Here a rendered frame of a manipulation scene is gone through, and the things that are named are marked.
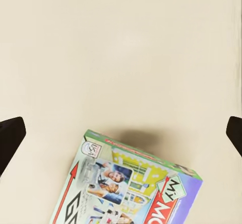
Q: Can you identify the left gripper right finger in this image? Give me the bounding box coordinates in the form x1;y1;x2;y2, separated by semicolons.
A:
226;116;242;157

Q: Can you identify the board game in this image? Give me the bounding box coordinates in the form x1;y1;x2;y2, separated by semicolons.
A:
48;129;203;224

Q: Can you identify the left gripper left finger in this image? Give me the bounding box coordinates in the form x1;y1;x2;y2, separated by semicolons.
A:
0;116;26;176

